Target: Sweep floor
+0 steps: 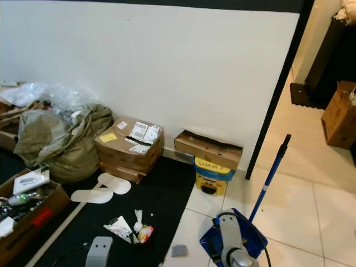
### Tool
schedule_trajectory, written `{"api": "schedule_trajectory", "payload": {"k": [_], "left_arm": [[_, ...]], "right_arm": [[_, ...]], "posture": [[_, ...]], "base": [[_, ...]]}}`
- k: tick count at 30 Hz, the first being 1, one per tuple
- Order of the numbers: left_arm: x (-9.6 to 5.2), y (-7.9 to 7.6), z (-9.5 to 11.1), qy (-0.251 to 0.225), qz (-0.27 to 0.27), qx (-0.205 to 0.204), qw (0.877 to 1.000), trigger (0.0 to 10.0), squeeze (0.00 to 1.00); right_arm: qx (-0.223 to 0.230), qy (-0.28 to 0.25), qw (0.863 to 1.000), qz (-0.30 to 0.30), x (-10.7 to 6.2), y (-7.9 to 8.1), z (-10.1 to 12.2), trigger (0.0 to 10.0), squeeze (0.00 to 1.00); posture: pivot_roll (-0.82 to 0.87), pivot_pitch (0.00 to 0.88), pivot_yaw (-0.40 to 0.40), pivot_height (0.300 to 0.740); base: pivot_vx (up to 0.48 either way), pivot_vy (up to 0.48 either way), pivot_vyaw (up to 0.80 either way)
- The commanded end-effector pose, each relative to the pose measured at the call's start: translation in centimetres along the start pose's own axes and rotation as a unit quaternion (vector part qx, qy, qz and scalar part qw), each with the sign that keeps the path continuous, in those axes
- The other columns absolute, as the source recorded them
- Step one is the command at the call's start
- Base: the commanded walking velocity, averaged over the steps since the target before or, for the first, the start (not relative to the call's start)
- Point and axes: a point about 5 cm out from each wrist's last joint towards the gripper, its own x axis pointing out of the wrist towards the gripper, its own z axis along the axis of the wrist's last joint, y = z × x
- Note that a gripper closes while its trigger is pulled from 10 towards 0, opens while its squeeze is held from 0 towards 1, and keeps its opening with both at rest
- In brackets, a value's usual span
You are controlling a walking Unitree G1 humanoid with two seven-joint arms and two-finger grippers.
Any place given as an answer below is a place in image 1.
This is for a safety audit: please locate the olive woven sack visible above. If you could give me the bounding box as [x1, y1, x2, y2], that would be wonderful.
[14, 104, 115, 184]

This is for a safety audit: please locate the crumpled white wrapper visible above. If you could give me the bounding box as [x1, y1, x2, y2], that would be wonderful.
[103, 216, 135, 244]

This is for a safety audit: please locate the long open cardboard box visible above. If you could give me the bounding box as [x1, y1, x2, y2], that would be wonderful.
[174, 130, 244, 170]

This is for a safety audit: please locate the clear plastic bottle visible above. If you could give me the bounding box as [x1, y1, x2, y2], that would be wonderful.
[7, 191, 46, 206]

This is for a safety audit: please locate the black floor mat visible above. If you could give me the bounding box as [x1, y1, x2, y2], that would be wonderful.
[0, 150, 196, 267]

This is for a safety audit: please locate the clear plastic bag pile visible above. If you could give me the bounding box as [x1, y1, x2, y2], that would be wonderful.
[16, 82, 102, 115]

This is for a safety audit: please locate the yellow and blue bucket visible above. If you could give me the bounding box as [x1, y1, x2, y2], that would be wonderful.
[195, 157, 236, 196]

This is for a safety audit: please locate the beige cloth bundle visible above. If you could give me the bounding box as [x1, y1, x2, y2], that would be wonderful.
[335, 0, 356, 26]

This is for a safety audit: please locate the blue long-handled dustpan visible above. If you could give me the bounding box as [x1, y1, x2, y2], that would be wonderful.
[200, 134, 291, 267]

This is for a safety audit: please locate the white product box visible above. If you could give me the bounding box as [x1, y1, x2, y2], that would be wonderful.
[13, 166, 51, 195]

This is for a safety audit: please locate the tall brown cardboard box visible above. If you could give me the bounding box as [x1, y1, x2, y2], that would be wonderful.
[321, 81, 356, 149]

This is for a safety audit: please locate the open cardboard box of clutter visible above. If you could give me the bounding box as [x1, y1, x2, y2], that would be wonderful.
[0, 170, 72, 266]

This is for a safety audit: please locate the cardboard box with shipping labels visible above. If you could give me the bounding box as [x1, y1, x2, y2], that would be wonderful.
[95, 116, 165, 176]

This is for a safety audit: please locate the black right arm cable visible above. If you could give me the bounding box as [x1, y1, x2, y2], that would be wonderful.
[214, 211, 272, 267]

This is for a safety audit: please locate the orange snack packet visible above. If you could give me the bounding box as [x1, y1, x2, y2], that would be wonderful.
[137, 225, 155, 244]

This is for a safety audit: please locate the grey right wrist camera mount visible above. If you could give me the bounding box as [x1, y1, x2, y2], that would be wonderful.
[217, 214, 243, 254]

